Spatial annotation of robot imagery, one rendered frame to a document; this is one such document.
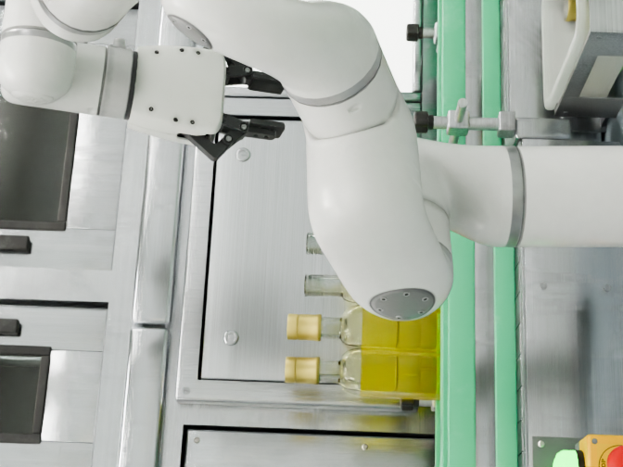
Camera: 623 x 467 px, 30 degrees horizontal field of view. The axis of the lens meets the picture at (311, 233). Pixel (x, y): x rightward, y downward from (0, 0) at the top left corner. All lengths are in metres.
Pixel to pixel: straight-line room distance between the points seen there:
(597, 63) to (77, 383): 0.85
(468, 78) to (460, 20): 0.09
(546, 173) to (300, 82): 0.28
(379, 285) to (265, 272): 0.70
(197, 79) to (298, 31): 0.43
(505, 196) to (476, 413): 0.39
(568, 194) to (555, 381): 0.36
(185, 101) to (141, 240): 0.50
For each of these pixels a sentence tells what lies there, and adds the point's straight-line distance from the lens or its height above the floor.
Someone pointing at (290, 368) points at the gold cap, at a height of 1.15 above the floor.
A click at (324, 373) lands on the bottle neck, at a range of 1.50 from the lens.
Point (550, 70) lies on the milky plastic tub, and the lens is 1.55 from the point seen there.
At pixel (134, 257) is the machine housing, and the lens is 1.74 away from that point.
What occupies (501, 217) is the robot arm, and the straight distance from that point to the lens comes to 1.06.
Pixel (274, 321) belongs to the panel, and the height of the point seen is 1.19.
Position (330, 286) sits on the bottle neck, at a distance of 1.53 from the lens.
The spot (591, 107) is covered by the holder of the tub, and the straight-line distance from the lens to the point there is 1.51.
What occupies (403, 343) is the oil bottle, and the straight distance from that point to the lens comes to 1.49.
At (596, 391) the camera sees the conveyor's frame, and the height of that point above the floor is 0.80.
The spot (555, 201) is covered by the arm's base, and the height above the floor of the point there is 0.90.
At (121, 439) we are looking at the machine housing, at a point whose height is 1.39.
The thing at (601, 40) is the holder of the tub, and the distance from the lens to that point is 1.36.
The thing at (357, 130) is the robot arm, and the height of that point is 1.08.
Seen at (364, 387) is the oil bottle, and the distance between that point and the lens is 1.48.
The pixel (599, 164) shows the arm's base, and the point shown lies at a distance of 1.09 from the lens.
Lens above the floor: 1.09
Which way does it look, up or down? 2 degrees up
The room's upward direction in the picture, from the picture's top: 88 degrees counter-clockwise
